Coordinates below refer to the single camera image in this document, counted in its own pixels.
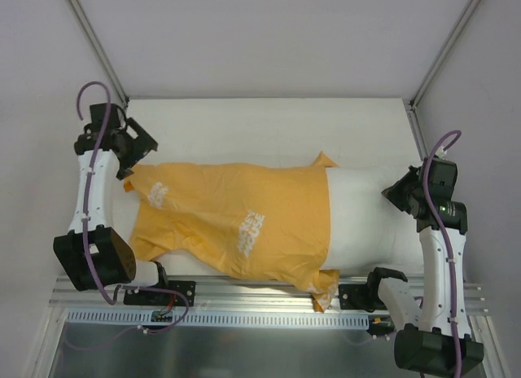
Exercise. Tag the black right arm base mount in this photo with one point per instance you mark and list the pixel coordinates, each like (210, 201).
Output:
(359, 297)

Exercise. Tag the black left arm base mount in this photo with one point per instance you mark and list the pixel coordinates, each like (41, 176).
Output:
(171, 292)

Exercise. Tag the right aluminium frame post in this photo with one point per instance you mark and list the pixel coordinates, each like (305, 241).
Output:
(449, 43)

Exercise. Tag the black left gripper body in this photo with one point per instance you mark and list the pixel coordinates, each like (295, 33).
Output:
(138, 146)

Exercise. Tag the orange Mickey Mouse pillowcase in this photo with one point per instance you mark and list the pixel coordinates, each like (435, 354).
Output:
(247, 221)

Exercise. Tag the white slotted cable duct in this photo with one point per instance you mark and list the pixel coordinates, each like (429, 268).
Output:
(220, 319)

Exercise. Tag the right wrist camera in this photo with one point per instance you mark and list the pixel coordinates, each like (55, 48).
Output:
(441, 153)

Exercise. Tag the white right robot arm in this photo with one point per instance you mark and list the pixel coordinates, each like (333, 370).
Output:
(433, 337)

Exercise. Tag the white pillow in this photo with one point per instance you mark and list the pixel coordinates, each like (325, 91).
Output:
(365, 228)

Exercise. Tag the aluminium frame post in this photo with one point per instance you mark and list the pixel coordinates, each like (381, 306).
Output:
(449, 43)
(87, 29)

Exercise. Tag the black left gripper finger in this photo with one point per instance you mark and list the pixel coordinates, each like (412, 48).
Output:
(127, 160)
(141, 141)

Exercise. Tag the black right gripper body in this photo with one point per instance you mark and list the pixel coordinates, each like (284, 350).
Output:
(400, 189)

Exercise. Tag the left aluminium frame post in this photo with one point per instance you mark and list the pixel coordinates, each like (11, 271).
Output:
(87, 29)

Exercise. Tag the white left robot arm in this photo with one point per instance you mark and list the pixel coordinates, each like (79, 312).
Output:
(92, 254)

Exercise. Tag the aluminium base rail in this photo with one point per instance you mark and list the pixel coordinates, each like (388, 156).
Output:
(220, 293)

